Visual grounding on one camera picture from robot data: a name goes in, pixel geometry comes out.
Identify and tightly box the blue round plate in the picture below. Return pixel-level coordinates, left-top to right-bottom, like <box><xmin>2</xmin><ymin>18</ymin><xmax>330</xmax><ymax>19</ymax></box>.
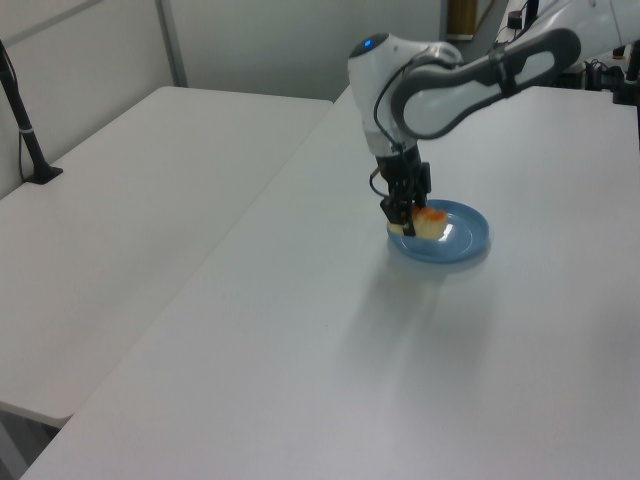
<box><xmin>386</xmin><ymin>197</ymin><xmax>492</xmax><ymax>265</ymax></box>

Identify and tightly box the wooden door panel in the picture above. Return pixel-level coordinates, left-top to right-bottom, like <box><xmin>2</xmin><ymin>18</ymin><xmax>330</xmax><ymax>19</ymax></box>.
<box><xmin>446</xmin><ymin>0</ymin><xmax>495</xmax><ymax>40</ymax></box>

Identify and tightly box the black clamp mount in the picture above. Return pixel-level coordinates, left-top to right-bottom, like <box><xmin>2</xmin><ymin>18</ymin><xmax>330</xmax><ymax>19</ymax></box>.
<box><xmin>610</xmin><ymin>41</ymin><xmax>640</xmax><ymax>107</ymax></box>

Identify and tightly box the black camera pole with base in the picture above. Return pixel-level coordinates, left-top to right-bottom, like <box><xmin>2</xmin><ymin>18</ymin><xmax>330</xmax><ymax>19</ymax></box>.
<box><xmin>0</xmin><ymin>38</ymin><xmax>65</xmax><ymax>187</ymax></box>

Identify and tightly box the toy bread with orange glaze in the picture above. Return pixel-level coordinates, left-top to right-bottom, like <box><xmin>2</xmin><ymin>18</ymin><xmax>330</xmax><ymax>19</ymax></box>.
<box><xmin>389</xmin><ymin>205</ymin><xmax>449</xmax><ymax>242</ymax></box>

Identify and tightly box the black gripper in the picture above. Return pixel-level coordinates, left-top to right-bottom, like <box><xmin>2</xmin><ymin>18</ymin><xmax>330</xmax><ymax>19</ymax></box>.
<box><xmin>374</xmin><ymin>146</ymin><xmax>433</xmax><ymax>238</ymax></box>

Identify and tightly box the grey partition post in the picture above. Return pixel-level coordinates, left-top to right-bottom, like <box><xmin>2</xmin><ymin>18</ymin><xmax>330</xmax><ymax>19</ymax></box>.
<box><xmin>153</xmin><ymin>0</ymin><xmax>190</xmax><ymax>89</ymax></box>

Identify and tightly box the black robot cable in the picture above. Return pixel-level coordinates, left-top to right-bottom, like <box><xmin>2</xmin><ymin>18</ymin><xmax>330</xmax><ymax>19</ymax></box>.
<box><xmin>368</xmin><ymin>47</ymin><xmax>452</xmax><ymax>198</ymax></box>

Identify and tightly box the black equipment block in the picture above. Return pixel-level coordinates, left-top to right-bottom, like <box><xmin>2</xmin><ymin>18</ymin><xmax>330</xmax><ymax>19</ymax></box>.
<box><xmin>553</xmin><ymin>58</ymin><xmax>625</xmax><ymax>92</ymax></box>

